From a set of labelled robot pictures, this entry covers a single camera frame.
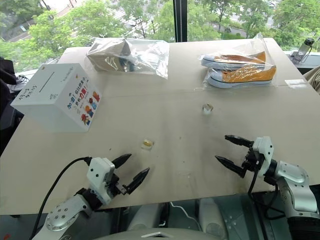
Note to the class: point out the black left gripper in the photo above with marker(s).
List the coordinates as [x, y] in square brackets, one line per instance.
[115, 186]

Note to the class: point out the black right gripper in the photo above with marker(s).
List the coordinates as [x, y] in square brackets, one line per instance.
[253, 160]

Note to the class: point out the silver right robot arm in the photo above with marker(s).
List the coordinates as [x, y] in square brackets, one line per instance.
[293, 180]

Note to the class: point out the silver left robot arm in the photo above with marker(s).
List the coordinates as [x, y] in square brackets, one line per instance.
[61, 216]

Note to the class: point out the white printed cardboard box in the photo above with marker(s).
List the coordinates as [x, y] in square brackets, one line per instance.
[53, 96]

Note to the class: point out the grey rounded shape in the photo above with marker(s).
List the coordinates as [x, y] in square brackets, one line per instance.
[145, 217]
[212, 215]

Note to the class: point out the small clear plastic cup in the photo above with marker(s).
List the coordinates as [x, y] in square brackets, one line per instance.
[207, 108]

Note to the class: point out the grey robot torso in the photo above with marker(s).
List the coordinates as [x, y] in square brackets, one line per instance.
[160, 235]

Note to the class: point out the orange canvas sneaker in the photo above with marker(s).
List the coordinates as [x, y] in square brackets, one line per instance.
[246, 76]
[235, 58]

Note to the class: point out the clear bag with sneakers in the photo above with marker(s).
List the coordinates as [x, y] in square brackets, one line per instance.
[237, 67]

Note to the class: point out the beige fabric object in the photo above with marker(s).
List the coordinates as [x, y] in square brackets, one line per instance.
[314, 80]

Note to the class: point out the clear bag with brown item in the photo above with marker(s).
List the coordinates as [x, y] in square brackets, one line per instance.
[147, 58]

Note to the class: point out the brown folded item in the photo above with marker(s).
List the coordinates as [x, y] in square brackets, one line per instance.
[106, 56]

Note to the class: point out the clear bottle with black cap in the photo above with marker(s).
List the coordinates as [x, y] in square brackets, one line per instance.
[305, 48]

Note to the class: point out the black chair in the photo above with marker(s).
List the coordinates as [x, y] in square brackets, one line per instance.
[6, 85]

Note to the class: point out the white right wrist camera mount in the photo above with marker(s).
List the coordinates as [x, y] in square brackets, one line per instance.
[265, 152]

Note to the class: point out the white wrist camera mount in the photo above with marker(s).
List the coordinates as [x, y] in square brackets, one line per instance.
[265, 152]
[98, 175]

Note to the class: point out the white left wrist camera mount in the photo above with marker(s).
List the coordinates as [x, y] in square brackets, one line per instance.
[98, 175]

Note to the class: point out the black window frame post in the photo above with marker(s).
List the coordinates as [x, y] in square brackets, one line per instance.
[180, 20]

